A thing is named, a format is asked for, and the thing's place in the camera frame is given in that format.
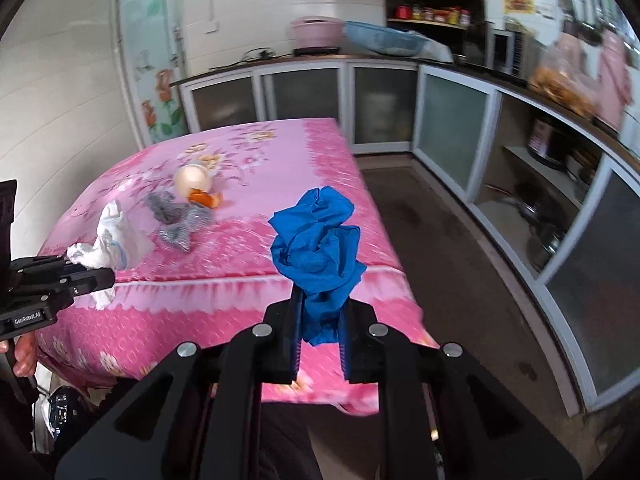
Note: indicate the orange peel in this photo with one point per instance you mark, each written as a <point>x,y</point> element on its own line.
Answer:
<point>205,199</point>

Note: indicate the tall pink thermos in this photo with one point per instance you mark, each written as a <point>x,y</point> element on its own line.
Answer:
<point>615,77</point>

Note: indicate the plastic bag of fried food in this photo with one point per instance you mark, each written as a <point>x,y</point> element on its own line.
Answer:
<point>560,80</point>

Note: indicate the steel stock pot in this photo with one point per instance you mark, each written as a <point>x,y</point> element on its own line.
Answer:
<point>545,245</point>

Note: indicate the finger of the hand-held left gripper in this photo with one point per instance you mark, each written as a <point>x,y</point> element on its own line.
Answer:
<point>90,279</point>

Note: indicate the silver microwave oven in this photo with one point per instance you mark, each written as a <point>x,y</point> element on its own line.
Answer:
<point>507,52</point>

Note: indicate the glass door with flower print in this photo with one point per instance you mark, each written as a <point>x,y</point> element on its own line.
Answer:
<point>150,60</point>

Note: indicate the person's black trousers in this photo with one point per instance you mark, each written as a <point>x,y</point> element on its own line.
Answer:
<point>285,450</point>

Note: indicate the blue plastic basket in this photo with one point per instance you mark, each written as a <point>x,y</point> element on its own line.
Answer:
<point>385,39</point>

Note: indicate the kitchen cabinet with frosted doors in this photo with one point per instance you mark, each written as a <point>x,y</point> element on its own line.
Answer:
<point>300,95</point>

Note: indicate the black induction cooker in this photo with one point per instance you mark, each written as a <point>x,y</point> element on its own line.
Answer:
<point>315,51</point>

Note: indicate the white paper cup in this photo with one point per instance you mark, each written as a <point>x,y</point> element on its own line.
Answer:
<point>192,180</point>

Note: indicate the white tissue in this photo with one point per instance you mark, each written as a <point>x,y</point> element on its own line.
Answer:
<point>112,245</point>

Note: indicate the blue cloth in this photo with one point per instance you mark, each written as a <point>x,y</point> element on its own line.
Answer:
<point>315,255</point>

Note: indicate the stack of bowls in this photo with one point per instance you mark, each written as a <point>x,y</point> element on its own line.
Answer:
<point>582,165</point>

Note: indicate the kitchen cabinet with open shelf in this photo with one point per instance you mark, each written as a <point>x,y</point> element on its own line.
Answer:
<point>450,120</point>

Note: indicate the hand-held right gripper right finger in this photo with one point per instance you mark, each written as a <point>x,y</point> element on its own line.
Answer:
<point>360,340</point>

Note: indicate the white wall switch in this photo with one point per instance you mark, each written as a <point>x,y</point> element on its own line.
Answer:
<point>213,27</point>

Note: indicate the pink floral tablecloth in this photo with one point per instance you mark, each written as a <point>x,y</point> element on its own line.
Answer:
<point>225,255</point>

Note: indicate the steel frying pan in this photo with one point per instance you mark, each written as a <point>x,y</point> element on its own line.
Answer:
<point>522,202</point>

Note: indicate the electric pressure cooker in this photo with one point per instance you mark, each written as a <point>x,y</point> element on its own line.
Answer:
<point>547,142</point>

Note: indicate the pink cooking pot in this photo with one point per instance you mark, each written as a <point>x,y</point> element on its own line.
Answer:
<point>315,32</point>

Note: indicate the row of condiment jars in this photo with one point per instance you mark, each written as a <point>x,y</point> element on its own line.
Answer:
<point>435,15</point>

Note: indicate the dark wooden spice shelf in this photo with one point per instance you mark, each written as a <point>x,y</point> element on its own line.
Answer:
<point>480,35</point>

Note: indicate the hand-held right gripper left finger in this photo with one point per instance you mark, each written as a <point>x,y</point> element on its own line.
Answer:
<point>282,340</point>

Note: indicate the person's left hand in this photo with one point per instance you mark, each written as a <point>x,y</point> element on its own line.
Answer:
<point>25,355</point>

